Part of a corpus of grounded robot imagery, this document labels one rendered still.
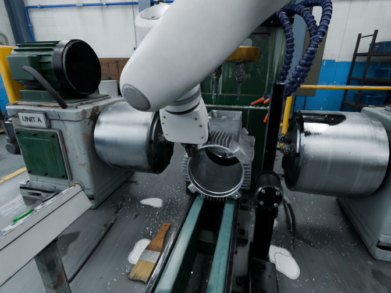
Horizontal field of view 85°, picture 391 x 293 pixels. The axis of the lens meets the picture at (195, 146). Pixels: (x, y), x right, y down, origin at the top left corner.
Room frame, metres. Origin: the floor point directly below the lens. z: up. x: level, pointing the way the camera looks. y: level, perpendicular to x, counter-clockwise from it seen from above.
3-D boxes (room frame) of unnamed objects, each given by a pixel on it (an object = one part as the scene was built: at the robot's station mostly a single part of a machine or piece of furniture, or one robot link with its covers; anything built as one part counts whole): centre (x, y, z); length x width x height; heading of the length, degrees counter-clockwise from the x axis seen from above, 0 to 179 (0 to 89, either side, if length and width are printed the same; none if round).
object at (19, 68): (0.79, 0.53, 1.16); 0.33 x 0.26 x 0.42; 76
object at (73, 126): (0.82, 0.49, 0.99); 0.35 x 0.31 x 0.37; 76
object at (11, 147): (0.75, 0.65, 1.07); 0.08 x 0.07 x 0.20; 166
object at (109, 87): (2.57, 1.02, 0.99); 0.24 x 0.22 x 0.24; 82
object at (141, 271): (0.46, 0.12, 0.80); 0.21 x 0.05 x 0.01; 166
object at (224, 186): (0.61, -0.08, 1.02); 0.20 x 0.19 x 0.19; 165
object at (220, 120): (0.65, -0.09, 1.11); 0.12 x 0.11 x 0.07; 165
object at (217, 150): (0.76, -0.11, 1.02); 0.15 x 0.02 x 0.15; 76
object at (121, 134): (0.76, 0.25, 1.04); 0.37 x 0.25 x 0.25; 76
